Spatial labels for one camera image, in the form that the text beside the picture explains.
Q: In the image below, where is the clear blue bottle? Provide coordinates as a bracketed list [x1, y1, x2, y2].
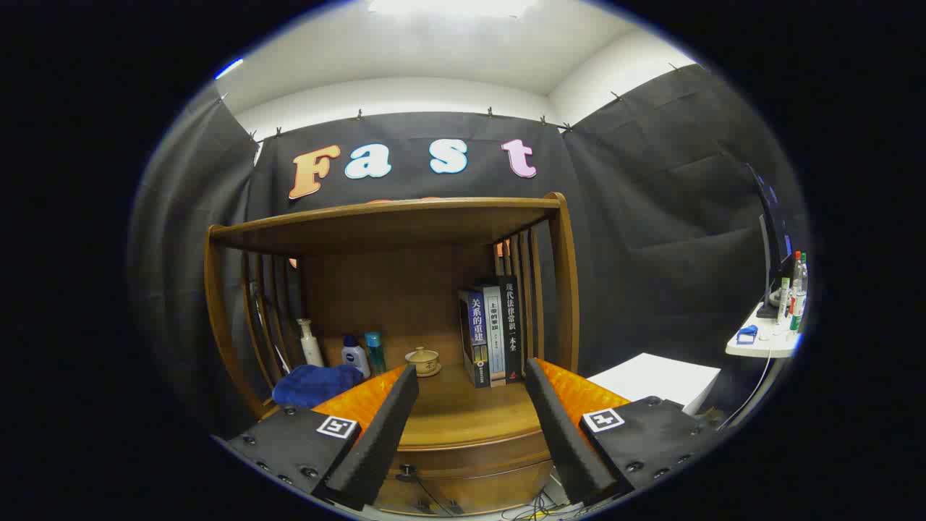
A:
[365, 331, 387, 376]

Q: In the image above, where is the book with blue spine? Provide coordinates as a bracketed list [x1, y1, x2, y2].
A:
[459, 289, 491, 389]

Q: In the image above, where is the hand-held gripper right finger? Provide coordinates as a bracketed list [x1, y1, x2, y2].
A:
[524, 357, 721, 507]

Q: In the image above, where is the ceiling light panel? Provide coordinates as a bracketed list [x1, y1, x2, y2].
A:
[369, 0, 536, 19]

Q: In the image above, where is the book with black spine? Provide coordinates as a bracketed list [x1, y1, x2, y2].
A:
[496, 275, 523, 383]

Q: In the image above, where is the tangle of floor cables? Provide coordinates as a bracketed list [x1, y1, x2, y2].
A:
[503, 488, 579, 521]

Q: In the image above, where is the white pump bottle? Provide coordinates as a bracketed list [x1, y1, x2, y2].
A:
[297, 318, 326, 368]

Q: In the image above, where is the green bottle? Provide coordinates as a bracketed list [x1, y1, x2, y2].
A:
[791, 253, 809, 332]

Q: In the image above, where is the wooden drawer with black knob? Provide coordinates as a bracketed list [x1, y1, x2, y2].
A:
[373, 452, 558, 516]

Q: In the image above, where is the white bottle with blue cap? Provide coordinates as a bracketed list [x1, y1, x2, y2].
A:
[341, 334, 371, 378]

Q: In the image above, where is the wooden cabinet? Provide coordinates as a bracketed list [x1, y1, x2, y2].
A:
[204, 192, 581, 516]

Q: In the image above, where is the wooden countertop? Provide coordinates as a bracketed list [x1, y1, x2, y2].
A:
[264, 362, 551, 451]

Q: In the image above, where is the beige lidded tea cup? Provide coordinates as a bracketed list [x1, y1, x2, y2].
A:
[404, 347, 443, 378]

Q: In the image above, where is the white box cabinet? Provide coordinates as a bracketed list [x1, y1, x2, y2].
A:
[587, 352, 722, 415]

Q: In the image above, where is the white side desk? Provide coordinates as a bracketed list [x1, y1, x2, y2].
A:
[726, 300, 802, 359]

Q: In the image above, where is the book with white spine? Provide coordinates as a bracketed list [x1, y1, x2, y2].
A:
[482, 285, 507, 386]

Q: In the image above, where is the white hanging cable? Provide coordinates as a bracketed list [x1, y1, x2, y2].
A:
[716, 355, 775, 431]

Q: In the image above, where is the blue folded towel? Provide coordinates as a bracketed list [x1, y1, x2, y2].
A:
[273, 364, 365, 408]

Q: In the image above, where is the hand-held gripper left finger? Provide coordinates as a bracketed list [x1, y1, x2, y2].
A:
[213, 364, 420, 512]

